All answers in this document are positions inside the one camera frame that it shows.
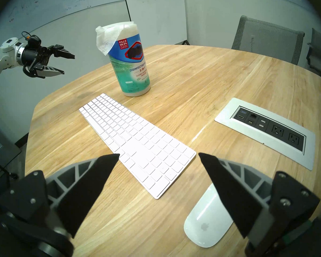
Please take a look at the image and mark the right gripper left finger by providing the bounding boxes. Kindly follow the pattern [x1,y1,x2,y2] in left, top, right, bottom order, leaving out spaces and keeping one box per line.
[0,153,120,238]

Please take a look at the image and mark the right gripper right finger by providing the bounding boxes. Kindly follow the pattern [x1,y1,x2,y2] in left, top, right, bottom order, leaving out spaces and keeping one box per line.
[198,153,321,249]

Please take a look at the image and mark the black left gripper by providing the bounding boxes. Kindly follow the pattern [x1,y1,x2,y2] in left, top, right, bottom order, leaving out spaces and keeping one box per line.
[20,44,75,78]

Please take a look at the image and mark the white disinfecting wipe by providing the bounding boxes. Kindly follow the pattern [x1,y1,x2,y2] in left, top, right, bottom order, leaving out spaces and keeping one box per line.
[95,21,136,56]

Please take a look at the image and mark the disinfecting wipes canister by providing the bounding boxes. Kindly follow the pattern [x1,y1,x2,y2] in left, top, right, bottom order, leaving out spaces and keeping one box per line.
[107,21,151,97]

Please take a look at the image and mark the white slim keyboard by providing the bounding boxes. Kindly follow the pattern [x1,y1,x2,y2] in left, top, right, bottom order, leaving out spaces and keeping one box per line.
[79,93,197,199]

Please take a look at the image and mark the silver table outlet panel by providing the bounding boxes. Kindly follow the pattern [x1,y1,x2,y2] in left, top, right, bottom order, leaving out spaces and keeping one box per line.
[215,97,316,171]

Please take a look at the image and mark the wide grey mesh chair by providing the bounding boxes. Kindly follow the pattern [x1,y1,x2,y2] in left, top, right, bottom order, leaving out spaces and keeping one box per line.
[231,15,305,65]

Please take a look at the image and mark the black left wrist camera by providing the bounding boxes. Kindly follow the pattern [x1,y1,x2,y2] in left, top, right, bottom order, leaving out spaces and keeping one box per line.
[28,35,42,48]

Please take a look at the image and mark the white wireless mouse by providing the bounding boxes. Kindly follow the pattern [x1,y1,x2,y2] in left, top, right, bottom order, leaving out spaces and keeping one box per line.
[184,183,234,248]

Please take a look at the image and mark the scribbled side wall whiteboard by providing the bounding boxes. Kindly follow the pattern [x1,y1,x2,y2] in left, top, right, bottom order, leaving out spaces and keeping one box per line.
[0,0,130,45]

